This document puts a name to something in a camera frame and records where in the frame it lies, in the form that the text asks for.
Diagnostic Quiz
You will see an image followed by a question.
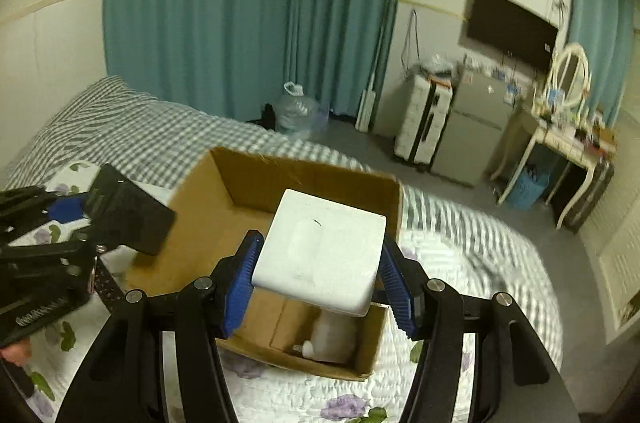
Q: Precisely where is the bed with checkered cover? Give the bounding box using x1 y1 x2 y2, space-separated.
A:
0 76 563 371

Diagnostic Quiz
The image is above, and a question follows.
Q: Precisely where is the white box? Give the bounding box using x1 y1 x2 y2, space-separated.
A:
251 188 388 318

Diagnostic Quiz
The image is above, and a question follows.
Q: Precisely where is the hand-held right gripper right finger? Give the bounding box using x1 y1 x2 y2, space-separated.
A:
377 240 581 423

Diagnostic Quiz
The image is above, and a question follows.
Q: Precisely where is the blue plastic basket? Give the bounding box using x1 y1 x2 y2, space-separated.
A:
504 167 552 210

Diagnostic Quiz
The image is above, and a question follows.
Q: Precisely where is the clear plastic bag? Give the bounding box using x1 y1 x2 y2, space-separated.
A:
419 53 457 80

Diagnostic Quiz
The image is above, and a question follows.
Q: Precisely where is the brown cardboard box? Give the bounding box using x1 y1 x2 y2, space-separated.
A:
124 147 405 381

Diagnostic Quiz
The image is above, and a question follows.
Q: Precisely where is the white oval mirror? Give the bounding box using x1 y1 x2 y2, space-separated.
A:
544 43 592 113

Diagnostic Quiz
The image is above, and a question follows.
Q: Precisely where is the hanging black cable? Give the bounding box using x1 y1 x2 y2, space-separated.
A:
401 7 422 71

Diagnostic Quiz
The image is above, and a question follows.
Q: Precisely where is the black box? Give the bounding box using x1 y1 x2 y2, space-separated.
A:
84 163 177 257

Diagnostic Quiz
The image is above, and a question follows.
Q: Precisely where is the black wall television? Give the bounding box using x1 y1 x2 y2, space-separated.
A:
466 0 560 75

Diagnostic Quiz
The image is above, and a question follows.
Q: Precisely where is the white suitcase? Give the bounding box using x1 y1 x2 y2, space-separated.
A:
394 73 454 167

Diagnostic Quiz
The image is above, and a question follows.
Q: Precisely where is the white cabinet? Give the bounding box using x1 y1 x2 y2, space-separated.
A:
594 183 640 345

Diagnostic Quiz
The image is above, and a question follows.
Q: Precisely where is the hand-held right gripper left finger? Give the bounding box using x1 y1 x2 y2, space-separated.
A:
55 230 266 423

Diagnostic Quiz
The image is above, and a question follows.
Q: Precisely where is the white bottle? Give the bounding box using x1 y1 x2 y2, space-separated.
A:
299 309 359 364

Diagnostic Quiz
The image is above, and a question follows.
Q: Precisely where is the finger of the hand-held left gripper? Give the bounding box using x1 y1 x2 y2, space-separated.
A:
0 235 103 274
0 186 93 234

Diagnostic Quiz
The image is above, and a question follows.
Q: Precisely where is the white power strip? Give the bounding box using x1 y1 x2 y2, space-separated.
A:
355 70 382 133

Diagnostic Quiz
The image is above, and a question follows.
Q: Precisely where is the white vanity table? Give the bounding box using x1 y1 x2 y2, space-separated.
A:
489 100 615 231

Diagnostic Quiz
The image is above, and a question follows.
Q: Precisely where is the person's left hand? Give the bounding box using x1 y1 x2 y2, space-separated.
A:
0 337 33 366

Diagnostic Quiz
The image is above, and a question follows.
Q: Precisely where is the clear water jug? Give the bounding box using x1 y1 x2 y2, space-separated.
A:
273 82 321 140

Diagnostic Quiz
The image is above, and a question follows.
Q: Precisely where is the dark suitcase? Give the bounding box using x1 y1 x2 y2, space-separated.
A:
564 159 616 235

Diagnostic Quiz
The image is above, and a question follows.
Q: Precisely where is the narrow teal curtain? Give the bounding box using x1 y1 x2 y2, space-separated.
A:
566 0 637 116

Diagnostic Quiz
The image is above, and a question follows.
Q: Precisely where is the grey mini fridge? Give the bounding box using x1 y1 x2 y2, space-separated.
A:
431 67 524 189

